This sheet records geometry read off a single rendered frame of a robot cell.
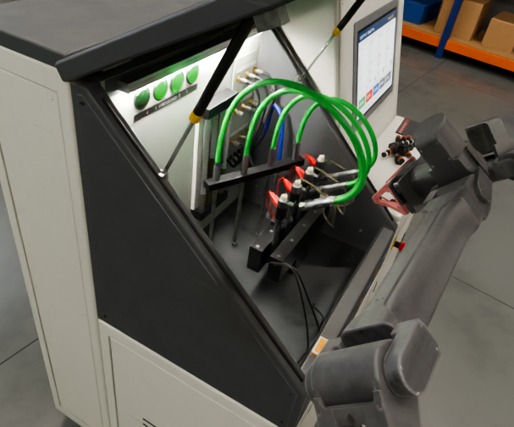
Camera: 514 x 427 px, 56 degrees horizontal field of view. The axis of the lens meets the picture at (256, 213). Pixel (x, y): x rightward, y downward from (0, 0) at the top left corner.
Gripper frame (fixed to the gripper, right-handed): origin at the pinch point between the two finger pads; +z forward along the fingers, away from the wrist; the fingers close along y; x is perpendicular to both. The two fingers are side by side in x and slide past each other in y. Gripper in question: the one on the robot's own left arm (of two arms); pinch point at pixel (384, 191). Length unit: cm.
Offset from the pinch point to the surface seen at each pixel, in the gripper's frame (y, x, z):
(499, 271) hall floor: -148, 138, 111
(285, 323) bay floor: 12, 25, 46
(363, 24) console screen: -64, -26, 35
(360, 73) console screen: -59, -14, 42
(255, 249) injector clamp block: 5.5, 4.5, 46.2
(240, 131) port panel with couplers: -23, -21, 62
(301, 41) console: -41, -32, 37
